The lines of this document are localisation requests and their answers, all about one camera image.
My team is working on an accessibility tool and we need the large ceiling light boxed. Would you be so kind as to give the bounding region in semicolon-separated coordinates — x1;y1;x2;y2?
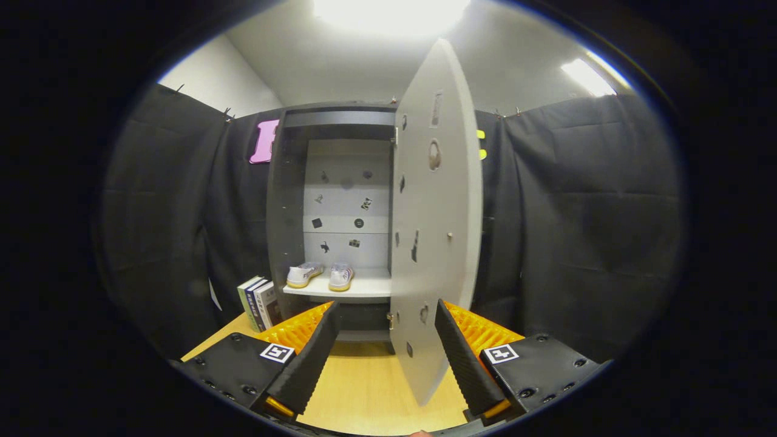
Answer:
313;0;471;37

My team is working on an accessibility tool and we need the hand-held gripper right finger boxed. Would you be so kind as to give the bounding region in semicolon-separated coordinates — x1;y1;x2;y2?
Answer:
434;299;611;425

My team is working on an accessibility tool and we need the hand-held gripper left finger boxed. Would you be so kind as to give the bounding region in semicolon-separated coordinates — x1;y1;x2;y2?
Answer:
176;300;341;422

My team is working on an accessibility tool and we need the small ceiling light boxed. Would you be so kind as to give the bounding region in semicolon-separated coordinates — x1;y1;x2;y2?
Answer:
560;52;632;98

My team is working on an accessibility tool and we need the black backdrop cloth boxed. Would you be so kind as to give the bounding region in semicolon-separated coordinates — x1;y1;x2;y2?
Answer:
91;82;687;365

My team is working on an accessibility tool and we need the dark blue spine book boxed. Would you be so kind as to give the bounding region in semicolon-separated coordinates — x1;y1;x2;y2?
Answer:
245;279;272;331

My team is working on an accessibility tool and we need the green spine book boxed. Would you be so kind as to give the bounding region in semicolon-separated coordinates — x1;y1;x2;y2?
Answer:
237;276;265;331

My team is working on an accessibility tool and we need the beige shoe cabinet door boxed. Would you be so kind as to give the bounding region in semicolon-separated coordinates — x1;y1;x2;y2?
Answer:
388;38;484;407

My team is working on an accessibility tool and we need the white canvas shoe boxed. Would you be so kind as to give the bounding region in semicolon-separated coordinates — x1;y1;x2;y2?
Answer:
328;263;356;293
286;262;325;289

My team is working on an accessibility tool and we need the dark grey shoe cabinet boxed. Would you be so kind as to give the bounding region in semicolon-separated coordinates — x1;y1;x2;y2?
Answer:
265;102;401;356

